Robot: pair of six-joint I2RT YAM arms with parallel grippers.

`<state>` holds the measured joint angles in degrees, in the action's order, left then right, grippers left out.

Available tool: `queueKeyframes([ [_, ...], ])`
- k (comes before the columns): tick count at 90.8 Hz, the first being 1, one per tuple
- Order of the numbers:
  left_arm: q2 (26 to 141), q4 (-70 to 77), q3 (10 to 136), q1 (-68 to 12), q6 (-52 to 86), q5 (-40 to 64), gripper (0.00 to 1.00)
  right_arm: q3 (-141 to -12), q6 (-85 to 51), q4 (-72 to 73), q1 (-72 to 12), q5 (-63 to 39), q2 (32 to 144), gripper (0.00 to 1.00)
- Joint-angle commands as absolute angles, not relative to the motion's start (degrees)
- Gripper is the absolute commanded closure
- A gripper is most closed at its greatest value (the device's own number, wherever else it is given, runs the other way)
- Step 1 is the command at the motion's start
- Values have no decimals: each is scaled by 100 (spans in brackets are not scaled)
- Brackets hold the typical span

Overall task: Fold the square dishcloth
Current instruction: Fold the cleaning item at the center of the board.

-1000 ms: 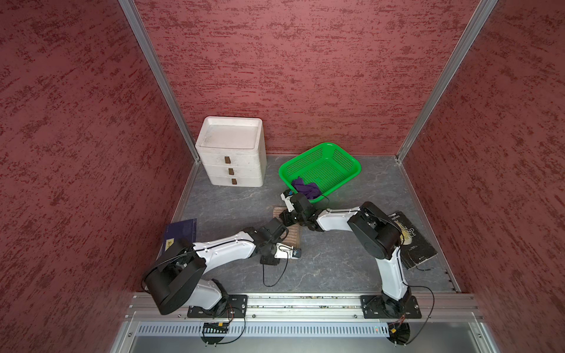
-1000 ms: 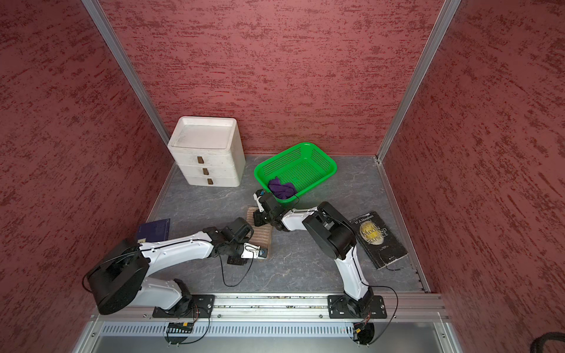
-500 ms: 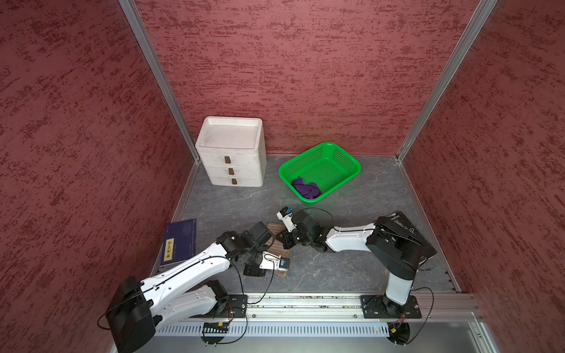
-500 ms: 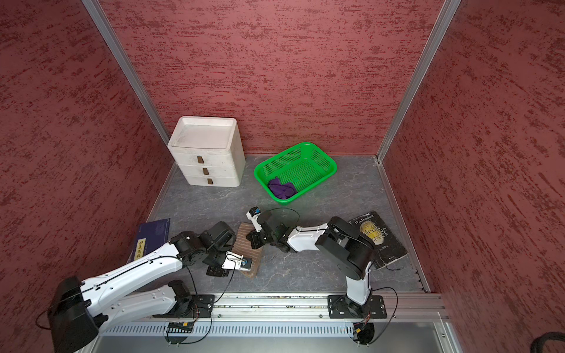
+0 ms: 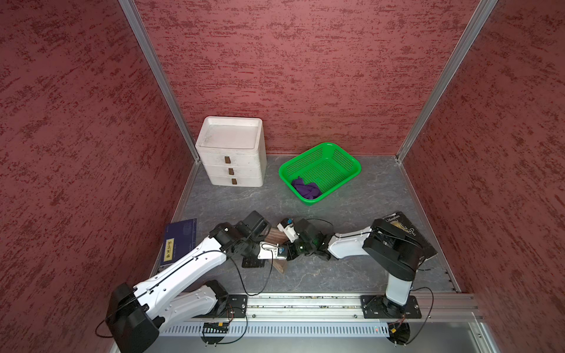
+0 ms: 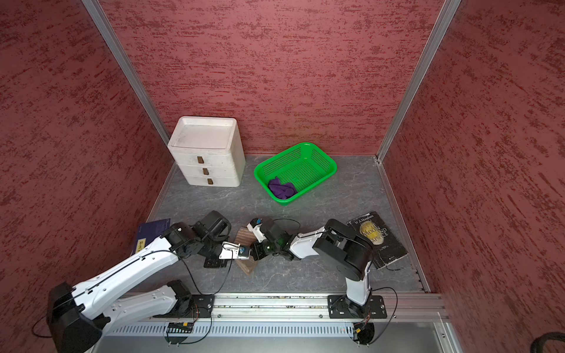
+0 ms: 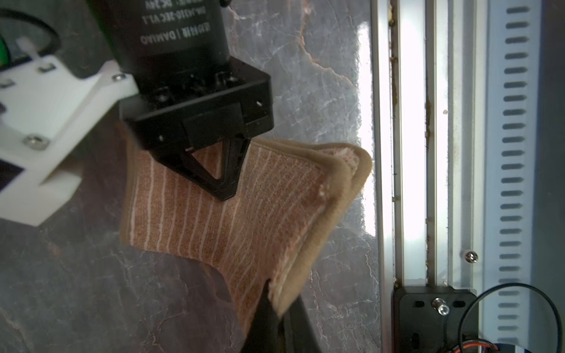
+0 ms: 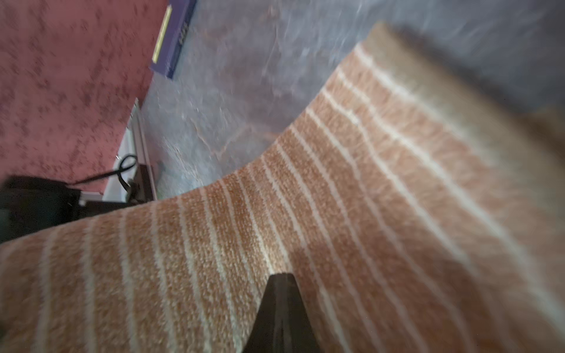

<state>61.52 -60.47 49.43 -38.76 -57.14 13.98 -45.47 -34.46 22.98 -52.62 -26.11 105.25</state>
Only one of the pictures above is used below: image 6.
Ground blue book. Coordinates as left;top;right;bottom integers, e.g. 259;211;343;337
131;219;171;254

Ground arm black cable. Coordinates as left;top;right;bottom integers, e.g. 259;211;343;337
178;253;235;297
271;218;303;235

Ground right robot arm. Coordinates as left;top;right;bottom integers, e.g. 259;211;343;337
247;218;373;317

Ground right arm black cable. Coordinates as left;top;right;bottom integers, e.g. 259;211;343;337
271;218;303;235

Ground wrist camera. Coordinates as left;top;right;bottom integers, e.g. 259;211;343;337
247;218;266;243
219;241;250;260

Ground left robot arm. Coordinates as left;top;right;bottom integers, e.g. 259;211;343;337
46;211;248;352

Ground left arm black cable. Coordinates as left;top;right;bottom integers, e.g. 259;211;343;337
178;253;235;297

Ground aluminium mounting rail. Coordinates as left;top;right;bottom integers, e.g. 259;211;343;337
139;289;450;323

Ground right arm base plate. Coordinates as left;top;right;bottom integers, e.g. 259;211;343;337
327;295;388;319

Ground green plastic basket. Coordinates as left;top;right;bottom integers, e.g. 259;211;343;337
254;142;338;205

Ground black paperback book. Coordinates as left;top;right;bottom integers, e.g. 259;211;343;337
347;211;408;269

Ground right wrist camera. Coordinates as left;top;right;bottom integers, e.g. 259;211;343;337
247;218;266;243

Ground white three-drawer box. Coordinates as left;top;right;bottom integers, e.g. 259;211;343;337
168;116;246;188

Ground beige striped dishcloth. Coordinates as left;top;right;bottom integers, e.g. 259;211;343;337
234;227;257;276

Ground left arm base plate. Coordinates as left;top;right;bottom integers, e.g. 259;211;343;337
154;295;216;322

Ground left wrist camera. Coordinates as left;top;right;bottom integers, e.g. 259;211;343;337
219;241;250;260

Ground purple dishcloth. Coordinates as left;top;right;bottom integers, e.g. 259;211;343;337
268;177;297;200

